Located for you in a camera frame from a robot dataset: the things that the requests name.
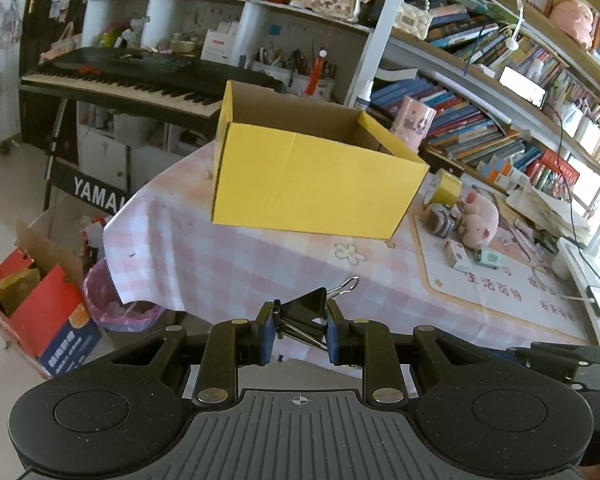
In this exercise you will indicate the red cardboard box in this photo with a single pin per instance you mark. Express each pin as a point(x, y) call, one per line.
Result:
point(45, 315)

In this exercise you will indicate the pink checked cloth desktop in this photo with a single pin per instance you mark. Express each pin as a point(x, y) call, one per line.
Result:
point(230, 265)

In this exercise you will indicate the white quilted pearl bag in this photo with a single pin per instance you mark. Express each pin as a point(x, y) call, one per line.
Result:
point(412, 17)

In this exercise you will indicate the white desk lamp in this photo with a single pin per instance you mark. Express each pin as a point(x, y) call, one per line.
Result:
point(522, 87)

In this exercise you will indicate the pink plush pig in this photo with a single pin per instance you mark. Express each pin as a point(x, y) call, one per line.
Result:
point(475, 220)

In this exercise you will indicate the black keyboard stand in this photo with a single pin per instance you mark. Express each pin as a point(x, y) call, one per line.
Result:
point(95, 190)

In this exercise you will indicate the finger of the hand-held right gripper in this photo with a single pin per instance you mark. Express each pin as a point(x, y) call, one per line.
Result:
point(555, 355)

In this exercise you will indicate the pile of loose papers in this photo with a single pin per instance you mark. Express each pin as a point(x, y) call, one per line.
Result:
point(550, 210)

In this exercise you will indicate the small green gadget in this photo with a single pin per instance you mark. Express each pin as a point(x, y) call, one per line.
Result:
point(489, 258)

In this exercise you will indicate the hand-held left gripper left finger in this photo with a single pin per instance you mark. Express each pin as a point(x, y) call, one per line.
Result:
point(268, 332)

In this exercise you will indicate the small white box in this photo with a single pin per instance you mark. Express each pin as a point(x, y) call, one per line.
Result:
point(457, 256)

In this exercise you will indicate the pen holder cups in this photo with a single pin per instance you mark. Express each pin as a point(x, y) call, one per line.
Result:
point(300, 72)

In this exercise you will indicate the pink cartoon humidifier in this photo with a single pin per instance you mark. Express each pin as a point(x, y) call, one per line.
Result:
point(412, 125)

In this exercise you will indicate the black binder clip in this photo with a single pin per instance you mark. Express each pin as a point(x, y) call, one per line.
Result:
point(305, 310)

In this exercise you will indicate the pink plush toy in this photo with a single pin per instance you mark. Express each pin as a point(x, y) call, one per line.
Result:
point(572, 20)

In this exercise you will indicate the white shelf post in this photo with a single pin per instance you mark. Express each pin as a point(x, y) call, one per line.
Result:
point(380, 35)

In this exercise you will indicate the white cubby shelf unit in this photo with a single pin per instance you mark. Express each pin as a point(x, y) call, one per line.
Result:
point(195, 10)

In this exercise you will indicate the black piano keyboard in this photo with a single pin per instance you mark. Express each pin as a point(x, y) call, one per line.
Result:
point(130, 72)

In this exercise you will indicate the pink trash bag bin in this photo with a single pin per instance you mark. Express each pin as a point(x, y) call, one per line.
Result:
point(100, 300)

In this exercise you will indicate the white drawer cabinet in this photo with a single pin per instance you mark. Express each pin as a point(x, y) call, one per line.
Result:
point(145, 135)

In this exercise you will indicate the white power strip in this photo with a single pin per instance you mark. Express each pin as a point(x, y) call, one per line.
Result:
point(580, 270)

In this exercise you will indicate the yellow tape roll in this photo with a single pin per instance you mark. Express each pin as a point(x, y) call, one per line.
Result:
point(442, 187)

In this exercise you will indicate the black door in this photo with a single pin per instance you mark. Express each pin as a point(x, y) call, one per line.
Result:
point(35, 15)

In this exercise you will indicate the grey tape dispenser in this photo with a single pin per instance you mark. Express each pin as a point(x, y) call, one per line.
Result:
point(441, 222)

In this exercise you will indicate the hanging wall bags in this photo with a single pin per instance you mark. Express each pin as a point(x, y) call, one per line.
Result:
point(0, 25)

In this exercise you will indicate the white red label box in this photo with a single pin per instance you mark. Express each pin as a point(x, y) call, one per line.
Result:
point(219, 46)

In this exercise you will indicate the row of dark books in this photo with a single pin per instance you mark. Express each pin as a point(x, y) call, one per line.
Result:
point(485, 40)

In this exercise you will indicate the row of colourful books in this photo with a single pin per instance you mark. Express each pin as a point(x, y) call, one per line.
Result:
point(470, 130)

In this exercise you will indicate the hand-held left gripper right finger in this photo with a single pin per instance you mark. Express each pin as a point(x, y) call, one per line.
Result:
point(333, 339)

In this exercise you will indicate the yellow cardboard box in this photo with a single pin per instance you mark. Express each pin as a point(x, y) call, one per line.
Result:
point(305, 185)

